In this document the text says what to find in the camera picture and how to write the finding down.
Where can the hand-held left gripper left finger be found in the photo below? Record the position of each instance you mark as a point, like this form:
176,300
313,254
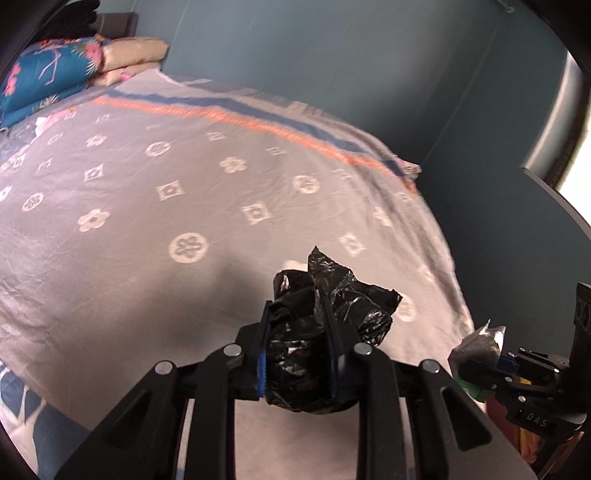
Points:
262,369

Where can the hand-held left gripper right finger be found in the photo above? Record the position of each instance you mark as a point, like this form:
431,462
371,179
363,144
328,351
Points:
341,360

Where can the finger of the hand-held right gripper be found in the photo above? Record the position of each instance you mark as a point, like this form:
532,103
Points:
531,374

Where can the small black plastic bag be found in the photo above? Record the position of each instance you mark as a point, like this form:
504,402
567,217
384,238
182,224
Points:
295,369

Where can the orange snack packet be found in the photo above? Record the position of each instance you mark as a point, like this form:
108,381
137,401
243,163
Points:
501,424

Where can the silver green wrapper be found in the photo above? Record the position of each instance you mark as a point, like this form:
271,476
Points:
475,353

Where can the grey printed blanket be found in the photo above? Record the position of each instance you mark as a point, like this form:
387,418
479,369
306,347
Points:
138,230

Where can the grey window sill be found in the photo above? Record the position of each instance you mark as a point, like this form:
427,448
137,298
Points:
549,184

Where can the pink green floral cloth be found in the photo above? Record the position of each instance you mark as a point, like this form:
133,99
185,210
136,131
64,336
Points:
411,170

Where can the window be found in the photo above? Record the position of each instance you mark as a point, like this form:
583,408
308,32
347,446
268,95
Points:
561,115

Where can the beige folded quilt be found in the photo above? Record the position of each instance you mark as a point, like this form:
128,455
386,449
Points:
134,53

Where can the blue floral quilt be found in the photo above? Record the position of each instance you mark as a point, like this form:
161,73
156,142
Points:
46,78

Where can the grey upholstered headboard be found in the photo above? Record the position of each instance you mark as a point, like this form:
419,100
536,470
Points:
120,25

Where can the black clothing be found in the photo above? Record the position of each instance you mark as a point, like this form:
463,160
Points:
78,11

